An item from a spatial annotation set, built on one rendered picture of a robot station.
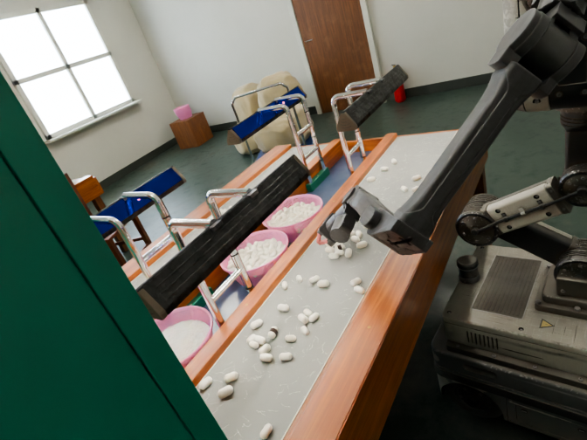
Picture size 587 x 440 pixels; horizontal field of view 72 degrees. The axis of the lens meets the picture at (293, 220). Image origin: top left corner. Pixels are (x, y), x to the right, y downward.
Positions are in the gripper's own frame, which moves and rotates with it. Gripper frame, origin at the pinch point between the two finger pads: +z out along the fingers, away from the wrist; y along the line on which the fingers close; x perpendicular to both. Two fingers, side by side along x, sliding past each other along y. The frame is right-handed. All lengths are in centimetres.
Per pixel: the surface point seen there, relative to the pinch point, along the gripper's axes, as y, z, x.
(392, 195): -41.9, -3.6, 11.6
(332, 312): 23.9, -6.9, 13.9
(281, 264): 8.2, 11.5, -4.6
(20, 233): 82, -66, -24
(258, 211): 24.2, -19.1, -18.9
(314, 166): -71, 34, -22
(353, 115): -39.9, -20.0, -19.5
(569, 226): -134, 0, 105
